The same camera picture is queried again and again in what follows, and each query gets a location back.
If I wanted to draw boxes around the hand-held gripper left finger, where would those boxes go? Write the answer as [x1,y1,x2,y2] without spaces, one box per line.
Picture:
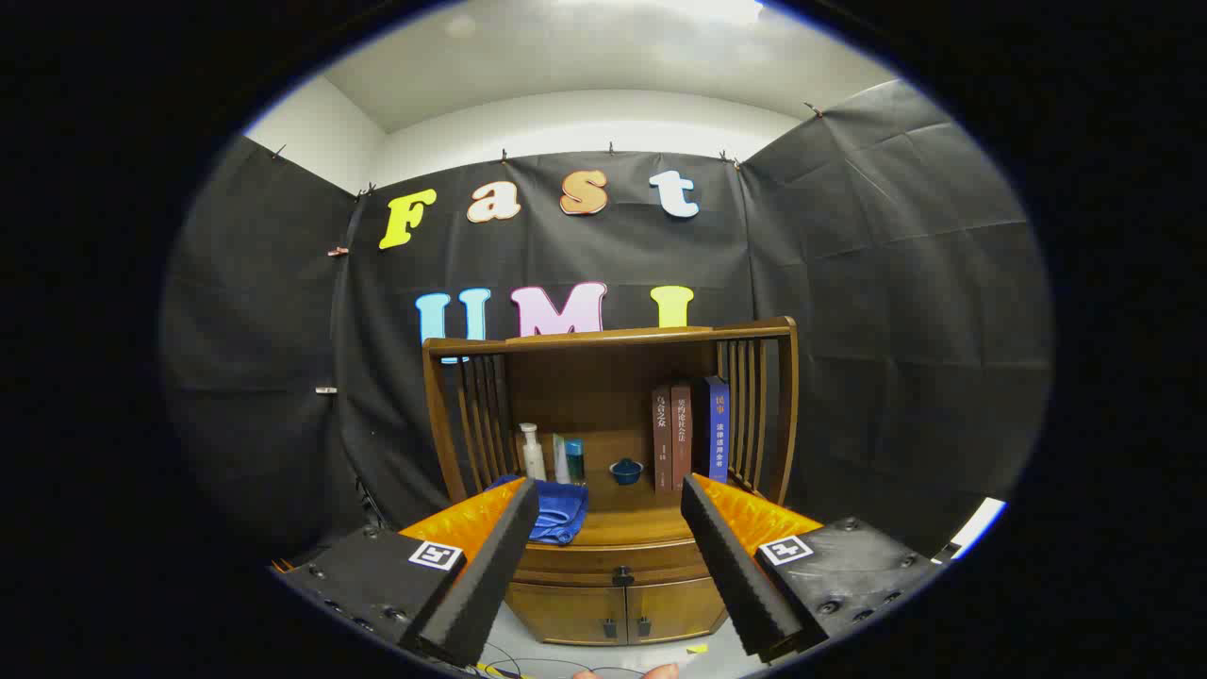
[273,477,541,669]

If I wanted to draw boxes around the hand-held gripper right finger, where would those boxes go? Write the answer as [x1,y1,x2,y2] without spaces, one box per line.
[681,472,949,663]

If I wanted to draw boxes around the wooden drawer with black knob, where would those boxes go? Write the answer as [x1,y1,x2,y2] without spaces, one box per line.
[514,542,718,588]

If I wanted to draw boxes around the wooden cabinet door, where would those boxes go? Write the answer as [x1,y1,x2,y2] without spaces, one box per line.
[506,585,628,647]
[627,577,729,645]

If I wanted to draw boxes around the wooden countertop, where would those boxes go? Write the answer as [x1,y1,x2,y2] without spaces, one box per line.
[509,429,784,548]

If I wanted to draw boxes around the wooden cabinet with slatted sides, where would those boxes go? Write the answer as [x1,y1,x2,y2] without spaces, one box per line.
[422,317,801,648]

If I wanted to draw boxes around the blue folded towel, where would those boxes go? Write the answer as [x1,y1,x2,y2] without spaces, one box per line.
[486,474,590,546]

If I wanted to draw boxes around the blue book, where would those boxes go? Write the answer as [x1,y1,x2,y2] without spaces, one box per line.
[703,375,731,484]

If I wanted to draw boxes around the brown book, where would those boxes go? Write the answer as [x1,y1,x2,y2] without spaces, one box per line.
[671,381,693,493]
[653,385,674,493]

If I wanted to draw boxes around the black backdrop cloth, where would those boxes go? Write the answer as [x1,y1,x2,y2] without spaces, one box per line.
[160,80,1052,567]

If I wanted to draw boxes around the thin black cable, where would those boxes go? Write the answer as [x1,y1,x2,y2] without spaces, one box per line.
[481,641,661,679]

